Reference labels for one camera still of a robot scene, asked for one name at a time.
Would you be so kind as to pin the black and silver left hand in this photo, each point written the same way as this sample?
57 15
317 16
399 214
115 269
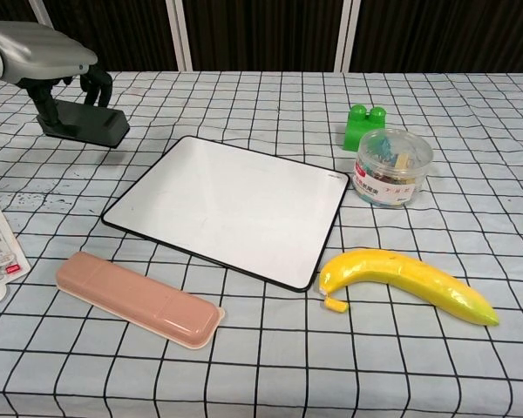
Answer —
39 48

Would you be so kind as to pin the grey board eraser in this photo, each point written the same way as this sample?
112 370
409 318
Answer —
100 126

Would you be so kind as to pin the clear ruler set packet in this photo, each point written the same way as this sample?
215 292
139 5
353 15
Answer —
0 252

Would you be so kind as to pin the dark folding screen white frames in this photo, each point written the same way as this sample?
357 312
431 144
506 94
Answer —
261 35

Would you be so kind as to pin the white board with black rim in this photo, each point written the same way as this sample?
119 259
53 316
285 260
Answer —
226 209

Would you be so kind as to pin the pink pencil case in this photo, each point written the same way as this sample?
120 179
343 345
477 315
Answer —
135 300

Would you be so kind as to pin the green toy building block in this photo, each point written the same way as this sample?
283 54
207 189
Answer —
359 128

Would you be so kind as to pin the clear jar of binder clips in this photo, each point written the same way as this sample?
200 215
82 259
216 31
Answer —
388 174

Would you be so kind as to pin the white black checkered tablecloth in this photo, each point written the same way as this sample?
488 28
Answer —
287 370

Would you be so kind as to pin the yellow toy banana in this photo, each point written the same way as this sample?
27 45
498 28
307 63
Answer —
409 278

